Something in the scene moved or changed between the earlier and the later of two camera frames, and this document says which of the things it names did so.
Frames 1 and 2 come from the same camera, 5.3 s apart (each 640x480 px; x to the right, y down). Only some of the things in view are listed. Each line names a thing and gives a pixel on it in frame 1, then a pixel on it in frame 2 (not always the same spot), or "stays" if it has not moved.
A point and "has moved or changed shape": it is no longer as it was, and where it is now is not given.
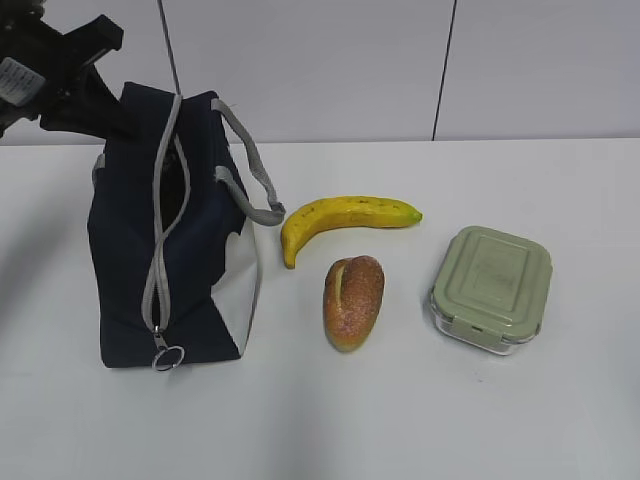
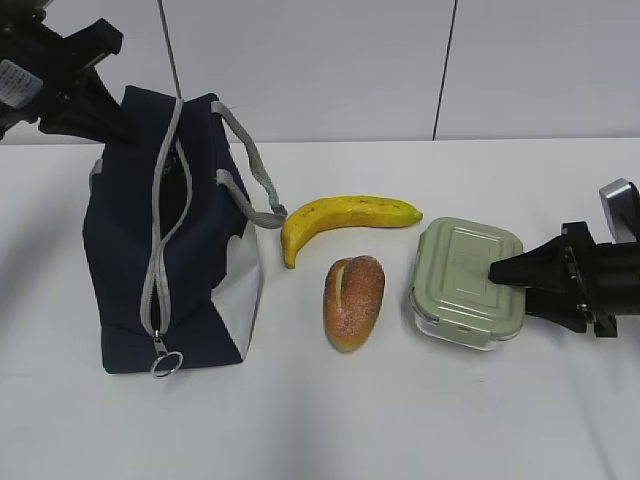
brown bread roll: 352,292 stays
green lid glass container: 491,289 has moved or changed shape
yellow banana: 328,214 stays
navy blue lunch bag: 174,264 stays
